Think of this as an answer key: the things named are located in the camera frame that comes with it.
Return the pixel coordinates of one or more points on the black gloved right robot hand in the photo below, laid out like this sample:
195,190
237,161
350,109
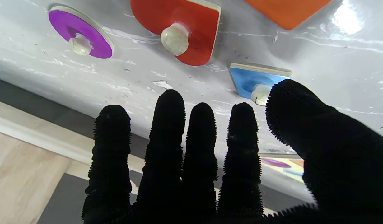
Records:
350,174

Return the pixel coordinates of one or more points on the orange rectangle puzzle piece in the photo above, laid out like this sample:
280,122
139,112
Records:
287,12

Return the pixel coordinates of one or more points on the purple circle puzzle piece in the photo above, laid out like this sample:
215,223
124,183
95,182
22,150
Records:
76,28

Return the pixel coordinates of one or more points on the blue semicircle puzzle piece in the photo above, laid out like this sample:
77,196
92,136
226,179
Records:
245,79

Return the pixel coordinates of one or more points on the yellow wooden puzzle board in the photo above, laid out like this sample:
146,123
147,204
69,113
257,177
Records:
291,171

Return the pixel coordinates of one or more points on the red heart puzzle piece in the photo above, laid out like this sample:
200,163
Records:
179,18

